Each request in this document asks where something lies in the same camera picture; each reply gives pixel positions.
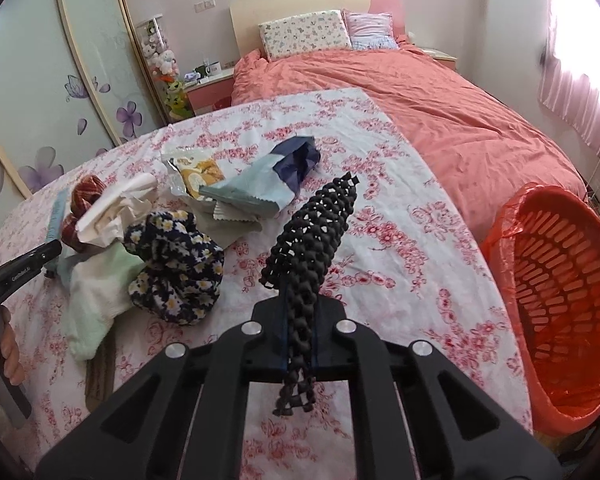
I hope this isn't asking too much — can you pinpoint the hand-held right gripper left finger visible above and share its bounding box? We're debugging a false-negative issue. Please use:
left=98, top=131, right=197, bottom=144
left=34, top=300, right=286, bottom=480

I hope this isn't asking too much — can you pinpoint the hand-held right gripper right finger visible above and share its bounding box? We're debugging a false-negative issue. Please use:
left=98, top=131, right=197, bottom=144
left=312, top=300, right=563, bottom=480

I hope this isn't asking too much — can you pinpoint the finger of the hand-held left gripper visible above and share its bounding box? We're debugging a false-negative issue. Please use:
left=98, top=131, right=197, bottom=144
left=0, top=240, right=63, bottom=302

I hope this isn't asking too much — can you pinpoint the pale green cloth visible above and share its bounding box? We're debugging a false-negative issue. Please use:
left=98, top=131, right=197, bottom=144
left=62, top=247, right=146, bottom=361

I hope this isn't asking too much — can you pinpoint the black chain mesh strip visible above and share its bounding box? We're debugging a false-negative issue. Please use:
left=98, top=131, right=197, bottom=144
left=260, top=171, right=362, bottom=417

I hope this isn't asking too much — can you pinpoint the dark floral fabric scrunchie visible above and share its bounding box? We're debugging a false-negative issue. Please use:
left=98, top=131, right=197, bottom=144
left=124, top=210, right=226, bottom=327

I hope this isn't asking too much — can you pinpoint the light blue snack bag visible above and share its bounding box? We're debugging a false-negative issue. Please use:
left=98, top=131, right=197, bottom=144
left=198, top=136, right=322, bottom=220

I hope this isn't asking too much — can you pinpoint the orange slotted plastic basket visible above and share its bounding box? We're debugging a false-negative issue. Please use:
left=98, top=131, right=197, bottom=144
left=480, top=182, right=600, bottom=433

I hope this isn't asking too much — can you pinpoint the person's left hand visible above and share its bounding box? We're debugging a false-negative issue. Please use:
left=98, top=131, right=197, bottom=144
left=0, top=305, right=27, bottom=411

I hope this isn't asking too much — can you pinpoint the light blue cloth strip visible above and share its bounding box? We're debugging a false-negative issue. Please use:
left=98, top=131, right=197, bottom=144
left=47, top=194, right=76, bottom=281

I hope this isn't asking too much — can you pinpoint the red patterned cloth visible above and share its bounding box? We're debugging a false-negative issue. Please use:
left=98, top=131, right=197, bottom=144
left=61, top=174, right=106, bottom=253

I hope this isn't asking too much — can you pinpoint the small white serrated packet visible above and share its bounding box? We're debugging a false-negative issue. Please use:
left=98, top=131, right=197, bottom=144
left=200, top=200, right=263, bottom=233

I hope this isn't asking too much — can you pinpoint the yellow snack packet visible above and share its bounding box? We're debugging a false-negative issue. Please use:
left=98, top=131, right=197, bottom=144
left=161, top=149, right=226, bottom=201

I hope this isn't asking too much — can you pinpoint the flower-print sliding wardrobe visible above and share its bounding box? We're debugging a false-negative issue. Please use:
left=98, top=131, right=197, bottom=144
left=0, top=0, right=170, bottom=281

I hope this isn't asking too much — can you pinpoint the green plush toy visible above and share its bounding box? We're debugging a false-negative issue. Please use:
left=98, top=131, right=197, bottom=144
left=162, top=77, right=192, bottom=117

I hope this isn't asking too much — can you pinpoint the pink and white nightstand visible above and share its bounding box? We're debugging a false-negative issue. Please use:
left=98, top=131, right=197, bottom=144
left=184, top=67, right=236, bottom=118

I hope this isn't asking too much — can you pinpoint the bed with coral duvet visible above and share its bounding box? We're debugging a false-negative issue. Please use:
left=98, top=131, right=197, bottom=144
left=230, top=40, right=588, bottom=261

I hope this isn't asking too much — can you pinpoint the clear tube of plush toys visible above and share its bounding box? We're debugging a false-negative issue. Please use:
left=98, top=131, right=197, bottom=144
left=135, top=17, right=193, bottom=123

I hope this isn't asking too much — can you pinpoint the floral print pillow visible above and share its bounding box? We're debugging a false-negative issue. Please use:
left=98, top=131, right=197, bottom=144
left=258, top=9, right=353, bottom=61

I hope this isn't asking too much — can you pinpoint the cream bedside table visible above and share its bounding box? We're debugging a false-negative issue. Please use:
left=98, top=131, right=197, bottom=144
left=420, top=47, right=459, bottom=74

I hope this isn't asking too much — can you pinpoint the pink striped pillow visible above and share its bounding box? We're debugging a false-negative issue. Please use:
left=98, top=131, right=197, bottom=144
left=342, top=9, right=398, bottom=51

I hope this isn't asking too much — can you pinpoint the cream and pink headboard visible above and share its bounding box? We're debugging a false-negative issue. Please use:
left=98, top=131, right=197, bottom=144
left=229, top=0, right=406, bottom=56

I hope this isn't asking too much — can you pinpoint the pink window curtain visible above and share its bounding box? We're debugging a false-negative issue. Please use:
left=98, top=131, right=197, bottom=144
left=537, top=0, right=600, bottom=147

